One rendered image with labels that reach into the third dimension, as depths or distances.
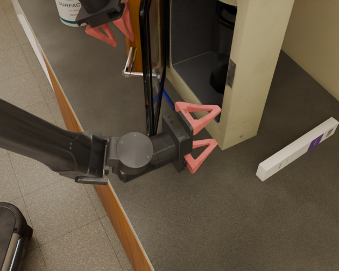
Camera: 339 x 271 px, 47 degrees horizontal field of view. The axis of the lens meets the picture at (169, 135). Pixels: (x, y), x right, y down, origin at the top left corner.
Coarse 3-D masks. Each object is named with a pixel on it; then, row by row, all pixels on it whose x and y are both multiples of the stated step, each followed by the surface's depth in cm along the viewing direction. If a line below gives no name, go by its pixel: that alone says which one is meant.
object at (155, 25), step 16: (144, 0) 67; (160, 0) 89; (160, 16) 91; (160, 32) 94; (144, 48) 72; (160, 48) 97; (144, 64) 74; (160, 64) 100; (144, 80) 78; (160, 80) 104
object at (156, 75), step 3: (156, 69) 82; (156, 72) 82; (159, 72) 82; (153, 75) 82; (156, 75) 82; (159, 75) 82; (156, 78) 82; (159, 78) 82; (156, 81) 83; (156, 84) 84; (156, 87) 85; (156, 90) 86
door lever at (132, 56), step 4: (132, 48) 87; (136, 48) 87; (132, 52) 86; (136, 52) 87; (128, 56) 85; (132, 56) 85; (128, 60) 84; (132, 60) 84; (128, 64) 84; (132, 64) 84; (128, 68) 83; (132, 68) 84; (124, 72) 82; (128, 72) 82; (132, 72) 82; (136, 72) 82; (140, 72) 82; (124, 76) 83; (128, 76) 83; (136, 76) 83; (140, 76) 83
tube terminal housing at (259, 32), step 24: (240, 0) 70; (264, 0) 69; (288, 0) 72; (240, 24) 73; (264, 24) 74; (240, 48) 76; (264, 48) 80; (168, 72) 116; (240, 72) 81; (264, 72) 86; (192, 96) 107; (240, 96) 88; (264, 96) 93; (240, 120) 96
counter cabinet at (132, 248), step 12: (48, 72) 179; (60, 96) 170; (60, 108) 198; (72, 120) 162; (108, 192) 139; (108, 204) 158; (108, 216) 181; (120, 216) 133; (120, 228) 150; (120, 240) 172; (132, 240) 127; (132, 252) 142; (132, 264) 160; (144, 264) 122
